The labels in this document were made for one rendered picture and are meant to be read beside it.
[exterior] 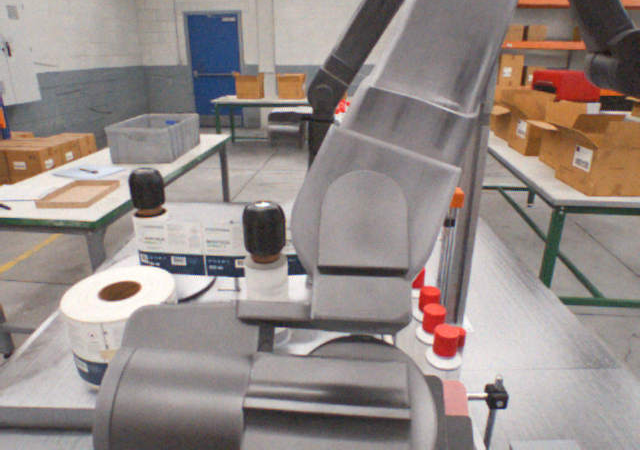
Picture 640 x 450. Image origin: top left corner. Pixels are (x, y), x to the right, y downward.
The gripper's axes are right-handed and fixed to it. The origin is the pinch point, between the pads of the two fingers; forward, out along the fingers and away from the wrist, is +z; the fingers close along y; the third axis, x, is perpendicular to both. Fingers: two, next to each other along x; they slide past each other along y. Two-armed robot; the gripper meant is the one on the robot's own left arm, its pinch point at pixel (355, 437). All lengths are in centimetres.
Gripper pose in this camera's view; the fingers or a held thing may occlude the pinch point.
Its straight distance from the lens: 36.6
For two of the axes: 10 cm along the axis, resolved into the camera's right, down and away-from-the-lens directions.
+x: -0.6, 8.6, -5.0
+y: -10.0, -0.1, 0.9
